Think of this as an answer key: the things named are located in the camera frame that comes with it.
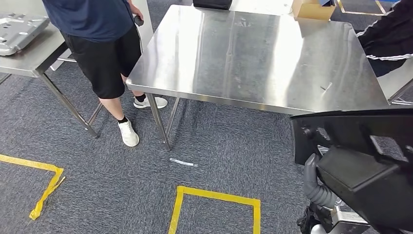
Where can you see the yellow floor tape square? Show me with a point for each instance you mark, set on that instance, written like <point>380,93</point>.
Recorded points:
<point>219,196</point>
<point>361,13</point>

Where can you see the stainless steel table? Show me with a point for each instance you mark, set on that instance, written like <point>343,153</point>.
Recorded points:
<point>35,61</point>
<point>242,58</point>
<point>397,84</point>

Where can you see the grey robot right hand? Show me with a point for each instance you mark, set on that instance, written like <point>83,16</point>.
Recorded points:
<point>311,171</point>

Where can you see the grey stamped metal panel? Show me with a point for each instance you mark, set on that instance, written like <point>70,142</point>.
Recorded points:
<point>19,32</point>

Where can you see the cardboard box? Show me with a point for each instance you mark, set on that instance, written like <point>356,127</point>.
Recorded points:
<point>311,11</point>

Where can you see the small metal hex key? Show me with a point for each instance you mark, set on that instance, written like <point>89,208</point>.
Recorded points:
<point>326,87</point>

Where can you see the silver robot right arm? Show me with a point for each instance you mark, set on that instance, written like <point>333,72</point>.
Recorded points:
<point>322,197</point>

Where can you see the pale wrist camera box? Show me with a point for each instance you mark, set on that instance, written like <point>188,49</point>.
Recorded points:
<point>350,221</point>

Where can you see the black zip case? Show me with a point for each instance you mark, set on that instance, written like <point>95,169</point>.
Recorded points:
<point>211,4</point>

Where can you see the white paper strip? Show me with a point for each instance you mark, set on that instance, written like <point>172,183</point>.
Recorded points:
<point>184,162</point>

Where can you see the black round controller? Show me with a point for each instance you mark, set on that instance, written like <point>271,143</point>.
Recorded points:
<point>139,20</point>

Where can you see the person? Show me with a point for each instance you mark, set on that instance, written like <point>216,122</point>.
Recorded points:
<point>96,48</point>
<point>387,35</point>

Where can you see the black plastic panel part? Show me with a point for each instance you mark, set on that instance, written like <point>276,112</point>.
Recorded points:
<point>355,181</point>

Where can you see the yellow floor tape crumpled end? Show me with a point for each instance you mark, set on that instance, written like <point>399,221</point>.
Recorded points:
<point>48,190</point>

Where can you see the blue tablet cover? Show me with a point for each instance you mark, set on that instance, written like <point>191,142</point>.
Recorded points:
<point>327,2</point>

